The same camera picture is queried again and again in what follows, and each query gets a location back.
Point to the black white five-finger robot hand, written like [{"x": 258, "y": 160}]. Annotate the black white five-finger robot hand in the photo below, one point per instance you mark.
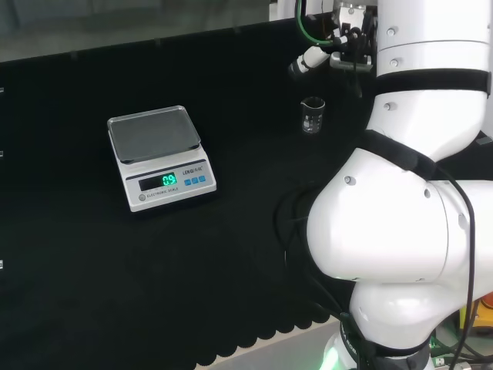
[{"x": 314, "y": 58}]

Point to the clear glass beaker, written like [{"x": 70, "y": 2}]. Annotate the clear glass beaker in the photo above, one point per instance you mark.
[{"x": 312, "y": 125}]

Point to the clear tape strip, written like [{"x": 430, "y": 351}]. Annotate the clear tape strip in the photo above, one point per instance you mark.
[{"x": 484, "y": 140}]

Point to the white electronic balance steel pan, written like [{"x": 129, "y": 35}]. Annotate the white electronic balance steel pan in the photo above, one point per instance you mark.
[{"x": 169, "y": 181}]

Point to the pale mounting plate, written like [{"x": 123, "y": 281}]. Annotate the pale mounting plate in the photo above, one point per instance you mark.
[{"x": 292, "y": 347}]

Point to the yellow stop button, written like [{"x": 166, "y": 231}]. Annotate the yellow stop button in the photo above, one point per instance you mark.
[{"x": 483, "y": 312}]

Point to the black bench cloth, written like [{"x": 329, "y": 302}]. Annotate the black bench cloth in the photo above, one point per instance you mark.
[{"x": 77, "y": 270}]

